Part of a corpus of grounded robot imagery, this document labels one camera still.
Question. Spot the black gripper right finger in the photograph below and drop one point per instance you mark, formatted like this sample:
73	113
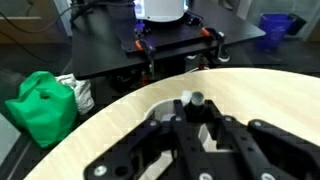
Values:
266	146

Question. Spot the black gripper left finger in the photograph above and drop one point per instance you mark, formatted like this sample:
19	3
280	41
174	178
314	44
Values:
186	146

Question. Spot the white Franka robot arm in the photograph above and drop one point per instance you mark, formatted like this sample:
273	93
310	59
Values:
160	10

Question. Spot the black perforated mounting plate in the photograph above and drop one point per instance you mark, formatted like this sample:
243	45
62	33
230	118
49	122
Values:
173	36

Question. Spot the white plastic bag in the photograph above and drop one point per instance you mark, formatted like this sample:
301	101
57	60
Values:
83	95

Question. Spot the blue waste bin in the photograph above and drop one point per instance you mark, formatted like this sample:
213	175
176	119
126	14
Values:
275	28

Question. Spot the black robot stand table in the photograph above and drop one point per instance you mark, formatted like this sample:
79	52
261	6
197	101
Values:
100	50

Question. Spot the green plastic bag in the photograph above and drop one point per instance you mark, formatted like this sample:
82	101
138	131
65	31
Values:
43	110

